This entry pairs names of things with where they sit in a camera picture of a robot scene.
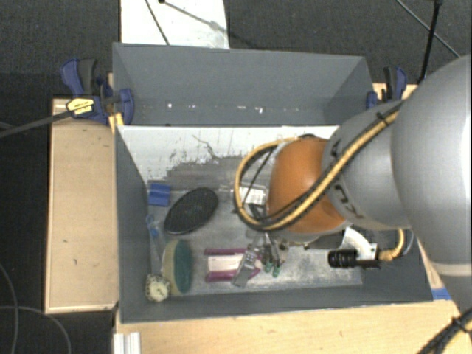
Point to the black cylinder on white bracket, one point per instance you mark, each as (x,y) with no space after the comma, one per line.
(343,258)

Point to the clear tube with blue part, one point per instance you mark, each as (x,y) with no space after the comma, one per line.
(155,231)

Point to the blue block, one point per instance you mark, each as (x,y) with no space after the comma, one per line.
(159,194)

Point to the white spotted toy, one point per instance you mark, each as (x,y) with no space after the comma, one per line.
(158,288)

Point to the clear plastic box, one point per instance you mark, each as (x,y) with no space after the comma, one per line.
(255,197)

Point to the purple and white box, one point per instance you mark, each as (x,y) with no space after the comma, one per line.
(221,264)

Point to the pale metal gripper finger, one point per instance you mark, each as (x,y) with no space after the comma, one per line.
(244,273)

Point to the grey metal bin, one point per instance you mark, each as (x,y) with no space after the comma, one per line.
(228,83)

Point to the yellow and green sponge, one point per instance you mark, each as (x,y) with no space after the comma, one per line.
(180,267)

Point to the pale wood board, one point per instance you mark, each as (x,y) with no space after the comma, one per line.
(81,205)

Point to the black oval disc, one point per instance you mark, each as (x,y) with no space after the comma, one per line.
(191,211)

